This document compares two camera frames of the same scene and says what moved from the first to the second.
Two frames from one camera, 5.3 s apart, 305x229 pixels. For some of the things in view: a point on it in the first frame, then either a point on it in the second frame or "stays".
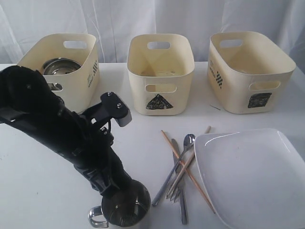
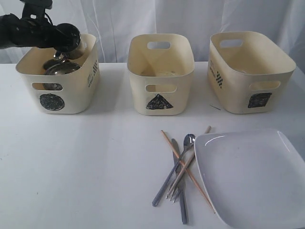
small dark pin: x=214 y=107 stays
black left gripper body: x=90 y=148 -> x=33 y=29
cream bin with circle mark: x=81 y=48 -> x=73 y=93
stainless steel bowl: x=59 y=66 stays
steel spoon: x=188 y=141 stays
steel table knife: x=177 y=163 stays
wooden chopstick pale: x=183 y=171 stays
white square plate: x=255 y=179 stays
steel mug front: x=128 y=206 -> x=68 y=40
